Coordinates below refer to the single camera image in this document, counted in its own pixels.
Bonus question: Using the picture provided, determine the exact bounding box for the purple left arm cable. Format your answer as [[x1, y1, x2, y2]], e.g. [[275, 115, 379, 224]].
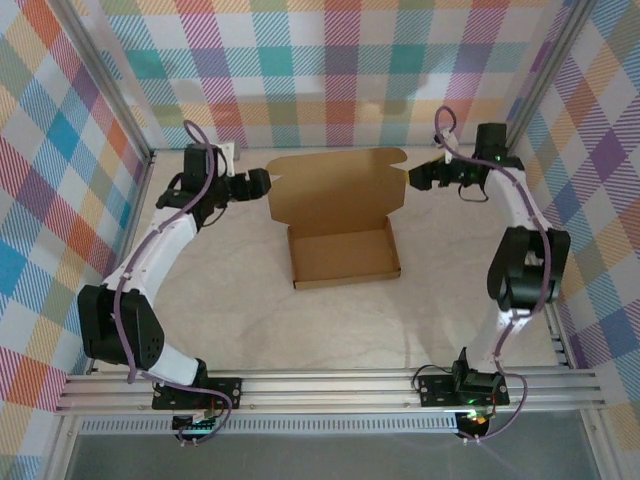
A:
[[112, 119, 234, 447]]

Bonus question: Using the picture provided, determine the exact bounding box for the brown cardboard box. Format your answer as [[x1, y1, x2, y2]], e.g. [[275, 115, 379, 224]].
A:
[[266, 148, 407, 291]]

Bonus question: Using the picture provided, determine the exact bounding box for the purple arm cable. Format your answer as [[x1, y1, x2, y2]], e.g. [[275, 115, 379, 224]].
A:
[[112, 119, 234, 447], [433, 105, 554, 445]]

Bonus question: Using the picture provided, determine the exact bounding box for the slotted grey cable duct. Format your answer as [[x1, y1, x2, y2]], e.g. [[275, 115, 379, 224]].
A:
[[79, 418, 460, 435]]

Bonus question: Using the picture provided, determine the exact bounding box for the aluminium left side rail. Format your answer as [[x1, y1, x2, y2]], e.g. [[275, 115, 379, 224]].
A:
[[87, 152, 157, 376]]

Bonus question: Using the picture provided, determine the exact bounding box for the aluminium right side rail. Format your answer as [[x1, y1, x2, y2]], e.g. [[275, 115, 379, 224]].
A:
[[497, 147, 574, 369]]

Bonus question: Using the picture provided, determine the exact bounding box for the thin black gripper wire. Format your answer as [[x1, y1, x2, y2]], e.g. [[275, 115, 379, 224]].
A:
[[199, 206, 227, 230], [456, 180, 490, 204]]

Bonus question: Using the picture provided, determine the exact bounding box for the thin black right gripper wire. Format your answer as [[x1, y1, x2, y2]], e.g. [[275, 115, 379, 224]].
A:
[[456, 180, 490, 204]]

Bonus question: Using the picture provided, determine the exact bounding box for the aluminium frame post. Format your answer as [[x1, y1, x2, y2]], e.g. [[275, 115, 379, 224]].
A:
[[49, 0, 157, 166], [497, 0, 601, 157]]

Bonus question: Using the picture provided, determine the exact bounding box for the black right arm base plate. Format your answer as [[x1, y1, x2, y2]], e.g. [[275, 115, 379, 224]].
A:
[[417, 373, 510, 409]]

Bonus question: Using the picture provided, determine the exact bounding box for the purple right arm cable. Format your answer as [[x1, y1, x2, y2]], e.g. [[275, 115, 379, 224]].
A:
[[433, 105, 554, 445]]

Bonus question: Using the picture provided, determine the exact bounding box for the aluminium left frame post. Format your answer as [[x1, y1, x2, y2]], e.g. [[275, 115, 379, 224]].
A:
[[49, 0, 157, 166]]

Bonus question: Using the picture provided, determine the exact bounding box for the thin black left gripper wire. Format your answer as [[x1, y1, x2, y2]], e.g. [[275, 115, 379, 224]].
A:
[[199, 206, 227, 230]]

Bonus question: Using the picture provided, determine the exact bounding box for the aluminium mounting rail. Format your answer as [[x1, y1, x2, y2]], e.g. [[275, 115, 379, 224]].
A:
[[54, 368, 609, 416]]

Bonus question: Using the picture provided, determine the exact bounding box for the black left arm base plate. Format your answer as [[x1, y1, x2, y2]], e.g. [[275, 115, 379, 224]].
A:
[[152, 377, 244, 412]]

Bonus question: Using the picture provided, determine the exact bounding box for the aluminium right frame post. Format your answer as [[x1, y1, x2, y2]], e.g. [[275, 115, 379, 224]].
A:
[[497, 0, 601, 157]]

